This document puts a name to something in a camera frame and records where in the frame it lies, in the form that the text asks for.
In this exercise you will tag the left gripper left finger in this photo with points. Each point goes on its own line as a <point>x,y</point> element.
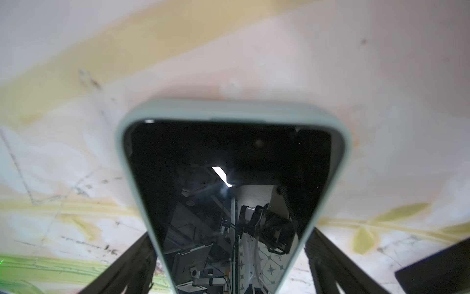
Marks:
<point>131,273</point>

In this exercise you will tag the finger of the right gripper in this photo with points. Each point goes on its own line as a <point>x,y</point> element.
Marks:
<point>446,272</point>

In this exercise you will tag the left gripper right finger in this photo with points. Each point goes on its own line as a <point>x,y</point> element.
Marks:
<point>333,271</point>

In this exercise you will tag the pink floral table mat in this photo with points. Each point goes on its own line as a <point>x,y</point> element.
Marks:
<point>397,73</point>

